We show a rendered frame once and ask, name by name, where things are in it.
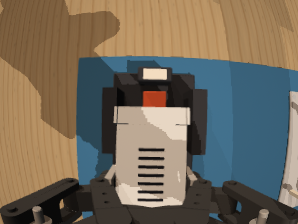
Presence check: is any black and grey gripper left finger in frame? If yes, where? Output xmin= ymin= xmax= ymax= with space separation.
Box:
xmin=0 ymin=165 xmax=132 ymax=224

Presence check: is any beige rectangular cover with slots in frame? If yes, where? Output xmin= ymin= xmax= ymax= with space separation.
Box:
xmin=114 ymin=106 xmax=190 ymax=207

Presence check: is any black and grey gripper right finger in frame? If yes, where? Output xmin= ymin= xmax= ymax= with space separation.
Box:
xmin=174 ymin=166 xmax=298 ymax=224

